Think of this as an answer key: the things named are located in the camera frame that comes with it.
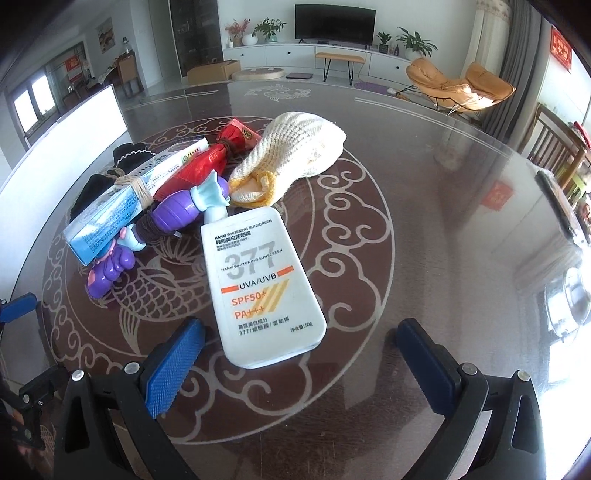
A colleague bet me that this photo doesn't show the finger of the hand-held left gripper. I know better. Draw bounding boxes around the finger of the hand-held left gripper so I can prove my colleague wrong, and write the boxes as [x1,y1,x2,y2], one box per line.
[0,367,68,450]
[0,293,38,326]

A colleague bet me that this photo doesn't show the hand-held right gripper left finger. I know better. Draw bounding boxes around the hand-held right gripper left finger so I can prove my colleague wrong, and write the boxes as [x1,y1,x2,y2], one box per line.
[54,316,206,480]

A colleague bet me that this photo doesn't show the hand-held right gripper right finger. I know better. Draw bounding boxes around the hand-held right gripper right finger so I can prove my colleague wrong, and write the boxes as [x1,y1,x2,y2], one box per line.
[396,318,548,480]

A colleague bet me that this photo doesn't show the white sunscreen bottle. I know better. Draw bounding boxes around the white sunscreen bottle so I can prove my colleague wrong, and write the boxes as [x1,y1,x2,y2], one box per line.
[200,206,328,370]

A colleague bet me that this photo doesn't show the blue white medicine box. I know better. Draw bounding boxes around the blue white medicine box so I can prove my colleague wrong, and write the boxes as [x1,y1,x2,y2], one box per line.
[64,137,211,266]

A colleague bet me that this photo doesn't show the purple teal plastic toy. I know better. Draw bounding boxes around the purple teal plastic toy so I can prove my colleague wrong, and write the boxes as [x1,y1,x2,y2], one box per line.
[85,170,232,301]

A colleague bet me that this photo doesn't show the white storage box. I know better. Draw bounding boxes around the white storage box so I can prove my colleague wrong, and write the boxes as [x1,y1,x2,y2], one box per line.
[0,83,127,296]

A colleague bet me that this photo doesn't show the red foil pouch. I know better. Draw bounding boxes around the red foil pouch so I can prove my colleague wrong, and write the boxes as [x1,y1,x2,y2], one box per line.
[154,119,262,210]

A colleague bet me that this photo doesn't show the cream knitted pouch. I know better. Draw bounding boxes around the cream knitted pouch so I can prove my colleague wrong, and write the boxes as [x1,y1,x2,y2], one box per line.
[228,112,348,207]

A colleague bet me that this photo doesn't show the dark patterned desktop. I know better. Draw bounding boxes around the dark patterned desktop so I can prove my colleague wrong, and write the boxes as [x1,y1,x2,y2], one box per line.
[0,76,591,480]

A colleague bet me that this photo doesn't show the clear glass bowl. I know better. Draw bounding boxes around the clear glass bowl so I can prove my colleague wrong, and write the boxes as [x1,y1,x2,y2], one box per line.
[545,265,591,344]

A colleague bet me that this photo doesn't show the dark flat object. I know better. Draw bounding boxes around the dark flat object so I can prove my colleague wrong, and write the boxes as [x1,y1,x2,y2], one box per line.
[536,170,580,245]

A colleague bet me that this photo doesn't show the cluttered wooden side table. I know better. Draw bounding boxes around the cluttered wooden side table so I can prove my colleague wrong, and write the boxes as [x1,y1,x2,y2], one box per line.
[568,124,591,222]

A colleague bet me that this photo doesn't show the slatted wooden chair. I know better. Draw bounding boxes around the slatted wooden chair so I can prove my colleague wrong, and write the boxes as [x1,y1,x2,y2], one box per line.
[526,104,585,185]

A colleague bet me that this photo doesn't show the orange lounge chair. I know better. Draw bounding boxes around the orange lounge chair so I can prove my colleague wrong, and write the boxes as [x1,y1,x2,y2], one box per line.
[401,58,515,117]

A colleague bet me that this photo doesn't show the cardboard box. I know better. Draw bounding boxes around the cardboard box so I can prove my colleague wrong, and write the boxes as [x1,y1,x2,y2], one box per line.
[187,60,242,85]

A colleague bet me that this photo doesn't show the beige oval floor cushion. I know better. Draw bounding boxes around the beige oval floor cushion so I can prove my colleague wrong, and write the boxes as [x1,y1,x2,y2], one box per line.
[231,67,286,82]

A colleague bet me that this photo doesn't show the white television cabinet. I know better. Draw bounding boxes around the white television cabinet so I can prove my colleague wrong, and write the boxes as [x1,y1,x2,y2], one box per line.
[223,42,416,77]

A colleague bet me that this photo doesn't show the wooden bench hairpin legs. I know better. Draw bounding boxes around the wooden bench hairpin legs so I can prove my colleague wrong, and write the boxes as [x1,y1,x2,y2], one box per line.
[315,52,367,84]

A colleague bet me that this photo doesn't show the grey curtain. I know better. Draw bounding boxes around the grey curtain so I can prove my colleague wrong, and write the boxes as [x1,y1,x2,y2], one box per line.
[480,0,555,134]

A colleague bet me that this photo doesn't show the large leafy potted plant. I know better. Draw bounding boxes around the large leafy potted plant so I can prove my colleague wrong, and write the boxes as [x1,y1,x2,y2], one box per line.
[396,28,437,58]

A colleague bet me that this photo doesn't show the dark glass display cabinet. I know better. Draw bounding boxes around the dark glass display cabinet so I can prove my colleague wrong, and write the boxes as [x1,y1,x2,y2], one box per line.
[182,0,225,79]

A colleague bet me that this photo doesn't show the cream covered air conditioner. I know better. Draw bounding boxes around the cream covered air conditioner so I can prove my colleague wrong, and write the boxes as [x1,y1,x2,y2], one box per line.
[462,0,513,93]

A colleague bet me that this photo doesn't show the red flower vase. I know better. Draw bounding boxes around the red flower vase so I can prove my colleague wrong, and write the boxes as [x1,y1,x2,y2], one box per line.
[229,19,250,47]

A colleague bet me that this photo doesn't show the bushy green potted plant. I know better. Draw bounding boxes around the bushy green potted plant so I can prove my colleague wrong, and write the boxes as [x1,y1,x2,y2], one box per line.
[253,17,287,44]

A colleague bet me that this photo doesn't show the black flat television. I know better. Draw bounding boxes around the black flat television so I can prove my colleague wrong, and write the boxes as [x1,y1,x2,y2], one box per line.
[294,4,376,45]

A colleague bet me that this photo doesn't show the framed wall painting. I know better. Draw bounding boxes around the framed wall painting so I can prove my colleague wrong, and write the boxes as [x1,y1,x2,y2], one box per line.
[95,17,114,51]

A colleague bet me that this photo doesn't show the red wall hanging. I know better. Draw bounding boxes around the red wall hanging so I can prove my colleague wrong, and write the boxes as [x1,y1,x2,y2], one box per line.
[549,25,573,71]

